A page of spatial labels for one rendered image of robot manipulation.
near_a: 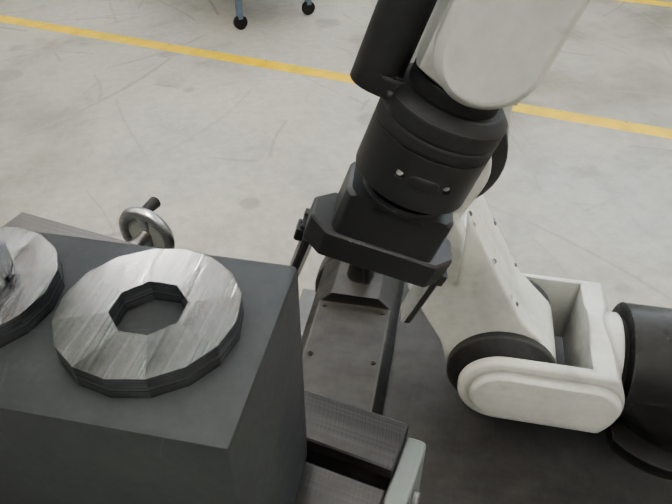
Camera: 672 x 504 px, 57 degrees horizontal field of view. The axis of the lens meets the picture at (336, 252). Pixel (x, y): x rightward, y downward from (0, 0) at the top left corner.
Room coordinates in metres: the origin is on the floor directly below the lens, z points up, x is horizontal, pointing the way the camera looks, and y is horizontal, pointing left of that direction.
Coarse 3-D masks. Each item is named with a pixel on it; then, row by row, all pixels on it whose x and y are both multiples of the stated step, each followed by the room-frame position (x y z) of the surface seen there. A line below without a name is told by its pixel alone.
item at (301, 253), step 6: (300, 222) 0.41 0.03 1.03; (300, 228) 0.40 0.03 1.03; (294, 234) 0.40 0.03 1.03; (300, 234) 0.40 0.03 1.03; (300, 240) 0.40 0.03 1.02; (306, 240) 0.39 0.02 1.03; (300, 246) 0.39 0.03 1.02; (306, 246) 0.39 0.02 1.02; (294, 252) 0.41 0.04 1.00; (300, 252) 0.39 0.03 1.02; (306, 252) 0.39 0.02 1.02; (294, 258) 0.39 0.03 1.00; (300, 258) 0.39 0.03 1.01; (306, 258) 0.39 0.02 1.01; (294, 264) 0.39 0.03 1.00; (300, 264) 0.39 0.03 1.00; (300, 270) 0.39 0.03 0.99
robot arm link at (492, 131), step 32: (384, 0) 0.39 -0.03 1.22; (416, 0) 0.38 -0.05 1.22; (448, 0) 0.38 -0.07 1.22; (384, 32) 0.38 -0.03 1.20; (416, 32) 0.38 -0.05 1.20; (384, 64) 0.38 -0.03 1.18; (416, 64) 0.39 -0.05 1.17; (384, 96) 0.38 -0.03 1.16; (416, 96) 0.37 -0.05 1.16; (448, 96) 0.36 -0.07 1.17; (384, 128) 0.37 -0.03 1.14; (416, 128) 0.36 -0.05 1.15; (448, 128) 0.35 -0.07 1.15; (480, 128) 0.36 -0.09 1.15; (448, 160) 0.35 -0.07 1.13; (480, 160) 0.36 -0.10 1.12
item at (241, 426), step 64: (64, 256) 0.27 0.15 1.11; (128, 256) 0.25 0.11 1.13; (192, 256) 0.25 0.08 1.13; (0, 320) 0.21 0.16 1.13; (64, 320) 0.21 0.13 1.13; (128, 320) 0.22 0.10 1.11; (192, 320) 0.21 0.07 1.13; (256, 320) 0.22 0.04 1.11; (0, 384) 0.18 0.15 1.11; (64, 384) 0.18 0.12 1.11; (128, 384) 0.17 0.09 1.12; (192, 384) 0.18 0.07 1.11; (256, 384) 0.18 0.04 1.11; (0, 448) 0.17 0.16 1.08; (64, 448) 0.16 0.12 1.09; (128, 448) 0.15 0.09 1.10; (192, 448) 0.15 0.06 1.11; (256, 448) 0.17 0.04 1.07
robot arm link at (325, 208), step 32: (384, 160) 0.36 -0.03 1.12; (416, 160) 0.35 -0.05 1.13; (352, 192) 0.38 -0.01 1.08; (384, 192) 0.36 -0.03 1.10; (416, 192) 0.35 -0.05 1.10; (448, 192) 0.35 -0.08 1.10; (320, 224) 0.38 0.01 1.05; (352, 224) 0.37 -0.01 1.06; (384, 224) 0.37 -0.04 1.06; (416, 224) 0.37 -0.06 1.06; (448, 224) 0.37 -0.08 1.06; (352, 256) 0.37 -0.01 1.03; (384, 256) 0.37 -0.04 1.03; (416, 256) 0.37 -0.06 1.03; (448, 256) 0.38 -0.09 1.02
